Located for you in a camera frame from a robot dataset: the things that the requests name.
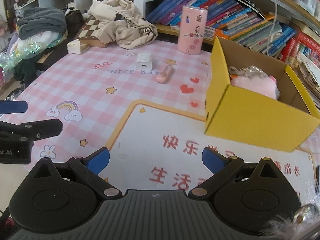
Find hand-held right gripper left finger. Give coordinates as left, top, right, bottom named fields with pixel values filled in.
left=26, top=147, right=123, bottom=200

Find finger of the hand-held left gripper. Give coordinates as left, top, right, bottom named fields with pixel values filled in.
left=0, top=119, right=63, bottom=142
left=0, top=101, right=28, bottom=114

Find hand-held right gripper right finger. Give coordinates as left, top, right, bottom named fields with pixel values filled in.
left=188, top=147, right=285, bottom=198

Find yellow cardboard box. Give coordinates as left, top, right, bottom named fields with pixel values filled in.
left=204, top=36, right=320, bottom=152

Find pink plush toy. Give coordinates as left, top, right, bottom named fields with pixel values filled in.
left=230, top=76, right=280, bottom=100

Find clear bead tiara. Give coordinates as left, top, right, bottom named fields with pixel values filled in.
left=228, top=65, right=267, bottom=80

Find shiny plastic bag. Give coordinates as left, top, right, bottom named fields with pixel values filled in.
left=0, top=32, right=68, bottom=73

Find pink checked desk mat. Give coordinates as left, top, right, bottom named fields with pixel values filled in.
left=17, top=40, right=320, bottom=198

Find white cake-shaped block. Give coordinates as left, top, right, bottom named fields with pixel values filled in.
left=67, top=39, right=88, bottom=55

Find grey cloth pile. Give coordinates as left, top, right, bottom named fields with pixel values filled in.
left=16, top=7, right=68, bottom=40

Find grey fur trim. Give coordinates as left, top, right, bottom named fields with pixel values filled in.
left=260, top=204, right=320, bottom=240

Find dark brown bag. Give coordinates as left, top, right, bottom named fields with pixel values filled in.
left=64, top=7, right=84, bottom=32

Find brown wooden chessboard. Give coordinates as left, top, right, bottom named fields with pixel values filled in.
left=78, top=15, right=109, bottom=48

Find white charger block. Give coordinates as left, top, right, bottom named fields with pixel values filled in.
left=136, top=53, right=153, bottom=71

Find stack of papers and booklets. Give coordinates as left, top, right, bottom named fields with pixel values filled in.
left=297, top=52, right=320, bottom=110

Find beige cloth bag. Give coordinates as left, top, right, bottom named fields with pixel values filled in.
left=87, top=0, right=158, bottom=50

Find pink printed cylinder case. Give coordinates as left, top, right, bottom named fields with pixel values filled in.
left=177, top=5, right=208, bottom=55

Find red thick dictionaries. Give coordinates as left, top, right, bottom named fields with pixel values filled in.
left=280, top=31, right=320, bottom=65

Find row of colourful books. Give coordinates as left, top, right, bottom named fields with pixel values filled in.
left=146, top=0, right=300, bottom=60

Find white hanging cable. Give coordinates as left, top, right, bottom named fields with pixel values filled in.
left=265, top=0, right=278, bottom=55

